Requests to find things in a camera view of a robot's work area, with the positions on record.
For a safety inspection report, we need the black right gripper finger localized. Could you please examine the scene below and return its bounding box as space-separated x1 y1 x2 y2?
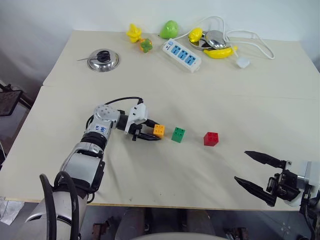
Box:
233 176 278 208
244 150 287 169

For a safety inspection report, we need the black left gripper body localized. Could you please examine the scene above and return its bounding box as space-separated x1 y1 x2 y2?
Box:
129 120 152 142

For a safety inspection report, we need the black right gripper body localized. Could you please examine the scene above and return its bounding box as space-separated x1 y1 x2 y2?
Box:
265 168 305 202

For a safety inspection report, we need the orange toy building cube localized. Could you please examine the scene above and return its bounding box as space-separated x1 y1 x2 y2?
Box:
152 124 166 139

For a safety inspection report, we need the green toy building cube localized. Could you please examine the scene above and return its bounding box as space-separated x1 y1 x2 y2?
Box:
171 126 187 143

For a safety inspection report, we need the red toy building cube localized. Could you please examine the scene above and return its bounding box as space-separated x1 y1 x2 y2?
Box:
203 131 220 147

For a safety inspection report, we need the steel pot lid black knob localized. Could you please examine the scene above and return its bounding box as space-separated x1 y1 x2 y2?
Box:
86 48 121 73

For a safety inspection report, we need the white blue power strip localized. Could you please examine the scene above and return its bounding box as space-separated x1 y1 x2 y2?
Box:
162 38 202 74

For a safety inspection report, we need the orange green toy fruit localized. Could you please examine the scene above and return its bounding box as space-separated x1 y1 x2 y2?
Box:
139 37 154 54

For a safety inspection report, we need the dark rounded shape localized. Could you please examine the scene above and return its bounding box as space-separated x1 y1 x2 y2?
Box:
117 207 151 238

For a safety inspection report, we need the thin metal stick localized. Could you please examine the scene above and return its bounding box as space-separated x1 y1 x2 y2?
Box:
76 55 100 62

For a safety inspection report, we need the shiny steel plate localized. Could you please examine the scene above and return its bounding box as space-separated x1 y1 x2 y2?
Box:
188 37 213 51

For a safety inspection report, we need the yellow toy star fruit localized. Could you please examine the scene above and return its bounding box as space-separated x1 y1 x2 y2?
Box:
125 23 143 44

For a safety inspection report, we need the green toy pear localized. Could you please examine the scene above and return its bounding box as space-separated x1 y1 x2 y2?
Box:
159 19 180 40

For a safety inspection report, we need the yellow toy banana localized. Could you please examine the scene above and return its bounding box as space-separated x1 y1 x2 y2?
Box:
202 45 239 60

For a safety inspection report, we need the yellow toy lemon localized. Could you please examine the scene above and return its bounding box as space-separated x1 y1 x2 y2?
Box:
187 27 203 43

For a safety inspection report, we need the white power plug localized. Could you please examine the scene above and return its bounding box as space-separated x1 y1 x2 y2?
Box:
236 56 251 69

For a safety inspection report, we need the shiny steel bowl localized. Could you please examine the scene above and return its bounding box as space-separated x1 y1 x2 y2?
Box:
204 29 230 50

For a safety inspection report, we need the crumpled silver foil sheet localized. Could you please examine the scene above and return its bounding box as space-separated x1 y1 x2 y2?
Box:
0 196 25 227

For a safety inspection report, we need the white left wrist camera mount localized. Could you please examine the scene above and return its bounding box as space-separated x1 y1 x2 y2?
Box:
124 103 149 135

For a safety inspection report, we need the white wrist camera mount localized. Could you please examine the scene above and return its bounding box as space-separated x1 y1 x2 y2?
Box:
124 103 149 135
284 159 320 208

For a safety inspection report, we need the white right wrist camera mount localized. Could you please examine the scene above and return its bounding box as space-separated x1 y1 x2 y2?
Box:
284 159 320 208

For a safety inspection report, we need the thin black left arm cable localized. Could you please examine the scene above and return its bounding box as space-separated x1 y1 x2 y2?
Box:
86 96 145 131

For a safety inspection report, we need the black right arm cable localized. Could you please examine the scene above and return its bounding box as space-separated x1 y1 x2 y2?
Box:
298 212 318 240

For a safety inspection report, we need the thick black hose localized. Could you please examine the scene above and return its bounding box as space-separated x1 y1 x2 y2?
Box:
53 171 80 240
39 173 57 240

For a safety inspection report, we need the white power cable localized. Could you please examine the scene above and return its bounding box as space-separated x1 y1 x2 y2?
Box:
174 15 276 61

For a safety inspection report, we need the black metal frame stand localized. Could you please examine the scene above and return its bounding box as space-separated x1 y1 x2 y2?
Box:
0 79 33 117

